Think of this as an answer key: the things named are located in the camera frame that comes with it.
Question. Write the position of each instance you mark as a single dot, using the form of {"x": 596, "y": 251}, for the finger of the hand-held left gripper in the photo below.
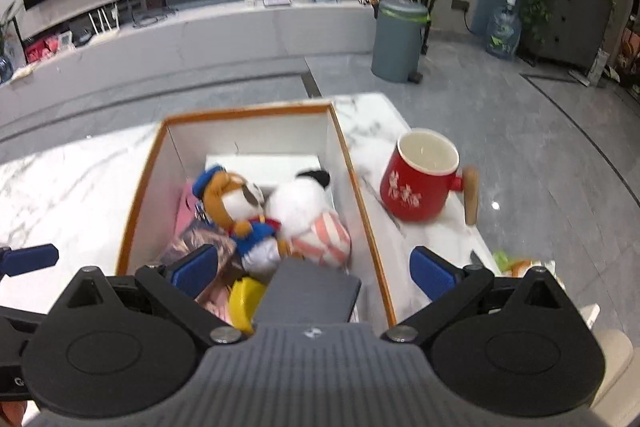
{"x": 30, "y": 257}

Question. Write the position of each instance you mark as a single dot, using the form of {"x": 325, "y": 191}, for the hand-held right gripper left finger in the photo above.
{"x": 192, "y": 269}

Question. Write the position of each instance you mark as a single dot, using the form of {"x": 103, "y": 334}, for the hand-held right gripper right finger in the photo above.
{"x": 432, "y": 272}

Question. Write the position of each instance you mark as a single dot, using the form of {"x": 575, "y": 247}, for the pink sequin pouch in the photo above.
{"x": 220, "y": 304}

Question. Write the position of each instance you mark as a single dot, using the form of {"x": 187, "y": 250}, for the yellow toy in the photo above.
{"x": 245, "y": 302}

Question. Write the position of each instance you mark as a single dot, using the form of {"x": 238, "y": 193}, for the pink wallet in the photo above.
{"x": 185, "y": 207}

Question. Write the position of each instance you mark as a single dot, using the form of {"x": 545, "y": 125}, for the sailor bear plush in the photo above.
{"x": 225, "y": 202}

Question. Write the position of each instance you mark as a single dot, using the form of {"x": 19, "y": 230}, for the orange cardboard box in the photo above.
{"x": 165, "y": 172}

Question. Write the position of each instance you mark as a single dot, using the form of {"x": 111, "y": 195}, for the dark grey box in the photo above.
{"x": 310, "y": 294}

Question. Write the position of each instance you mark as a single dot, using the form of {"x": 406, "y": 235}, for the white plush with striped pants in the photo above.
{"x": 300, "y": 207}

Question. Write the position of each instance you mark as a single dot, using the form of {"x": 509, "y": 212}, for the green orange packet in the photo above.
{"x": 510, "y": 263}

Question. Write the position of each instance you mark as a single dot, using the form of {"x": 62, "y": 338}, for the red mug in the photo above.
{"x": 415, "y": 187}

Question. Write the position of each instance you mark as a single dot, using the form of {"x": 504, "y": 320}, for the snake plant in blue vase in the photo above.
{"x": 6, "y": 67}

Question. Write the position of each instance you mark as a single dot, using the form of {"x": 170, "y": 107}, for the white seat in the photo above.
{"x": 612, "y": 352}

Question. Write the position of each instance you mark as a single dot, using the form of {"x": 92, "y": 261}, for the red gift box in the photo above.
{"x": 37, "y": 51}

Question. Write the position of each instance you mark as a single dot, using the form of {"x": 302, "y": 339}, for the white desk clock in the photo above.
{"x": 66, "y": 41}

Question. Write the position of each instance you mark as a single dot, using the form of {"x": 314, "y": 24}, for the marble tv stand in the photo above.
{"x": 200, "y": 42}

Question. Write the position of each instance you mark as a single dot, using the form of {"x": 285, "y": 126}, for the grey trash can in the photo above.
{"x": 400, "y": 42}

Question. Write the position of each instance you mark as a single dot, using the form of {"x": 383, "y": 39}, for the white router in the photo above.
{"x": 104, "y": 29}

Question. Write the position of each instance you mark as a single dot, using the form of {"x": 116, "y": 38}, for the large water bottle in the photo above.
{"x": 504, "y": 32}

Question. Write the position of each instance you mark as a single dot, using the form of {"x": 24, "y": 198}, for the white floor sign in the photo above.
{"x": 597, "y": 67}

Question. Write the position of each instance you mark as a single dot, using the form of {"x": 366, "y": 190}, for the grey cabinet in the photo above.
{"x": 575, "y": 22}

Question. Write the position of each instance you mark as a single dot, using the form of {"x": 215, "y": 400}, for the wall socket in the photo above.
{"x": 460, "y": 5}

